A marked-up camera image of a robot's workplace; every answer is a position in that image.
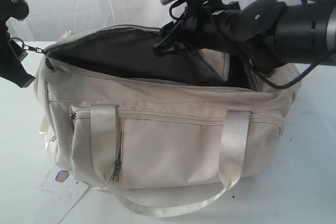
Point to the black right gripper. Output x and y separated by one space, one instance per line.
196 26

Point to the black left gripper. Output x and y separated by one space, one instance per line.
11 66

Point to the cream fabric duffel bag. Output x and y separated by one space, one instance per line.
168 136

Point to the white paper hang tag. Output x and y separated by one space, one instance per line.
64 188

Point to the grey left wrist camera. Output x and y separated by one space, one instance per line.
17 9

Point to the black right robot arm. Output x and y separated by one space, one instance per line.
268 33

